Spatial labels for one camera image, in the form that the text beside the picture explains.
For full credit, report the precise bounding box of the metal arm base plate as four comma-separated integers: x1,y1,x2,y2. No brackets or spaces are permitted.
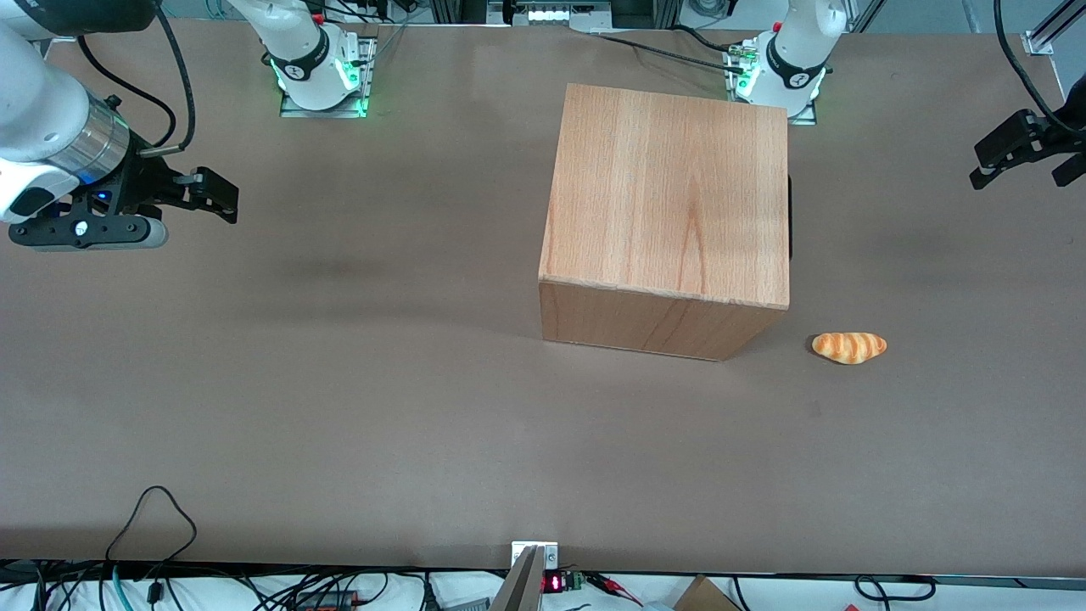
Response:
279,34,379,120
723,41,820,127

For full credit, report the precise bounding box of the looped black cable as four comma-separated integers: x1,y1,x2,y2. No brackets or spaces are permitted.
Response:
104,485,199,563

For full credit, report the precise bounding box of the lit white panel device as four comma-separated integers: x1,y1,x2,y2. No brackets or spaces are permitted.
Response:
524,3,612,28

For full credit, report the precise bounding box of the aluminium frame profile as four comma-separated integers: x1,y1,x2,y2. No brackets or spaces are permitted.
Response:
1022,0,1086,57

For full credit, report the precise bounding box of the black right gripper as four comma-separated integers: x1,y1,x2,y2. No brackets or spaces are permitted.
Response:
8,149,240,251

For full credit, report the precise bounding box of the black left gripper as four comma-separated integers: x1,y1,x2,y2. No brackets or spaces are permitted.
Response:
969,109,1086,191

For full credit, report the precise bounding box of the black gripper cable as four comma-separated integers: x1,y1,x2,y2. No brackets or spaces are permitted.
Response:
994,0,1086,137

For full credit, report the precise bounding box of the coiled black cable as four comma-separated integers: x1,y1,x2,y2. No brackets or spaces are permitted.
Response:
852,575,937,604

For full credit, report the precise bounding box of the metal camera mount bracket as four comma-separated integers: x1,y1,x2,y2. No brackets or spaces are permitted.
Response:
489,541,560,611

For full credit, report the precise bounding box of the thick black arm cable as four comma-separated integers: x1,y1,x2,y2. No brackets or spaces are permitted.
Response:
138,4,199,160

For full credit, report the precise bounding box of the brown cardboard piece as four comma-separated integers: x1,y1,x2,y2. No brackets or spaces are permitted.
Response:
674,576,742,611

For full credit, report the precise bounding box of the black cable on table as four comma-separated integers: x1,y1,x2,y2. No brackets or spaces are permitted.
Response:
591,25,752,76

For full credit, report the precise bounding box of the wooden drawer cabinet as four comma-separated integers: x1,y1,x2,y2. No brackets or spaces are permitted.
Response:
538,82,792,362

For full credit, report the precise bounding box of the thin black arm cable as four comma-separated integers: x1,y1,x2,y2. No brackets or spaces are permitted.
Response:
76,34,179,147

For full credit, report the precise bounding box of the orange striped toy bread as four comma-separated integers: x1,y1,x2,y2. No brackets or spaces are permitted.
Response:
812,331,888,366

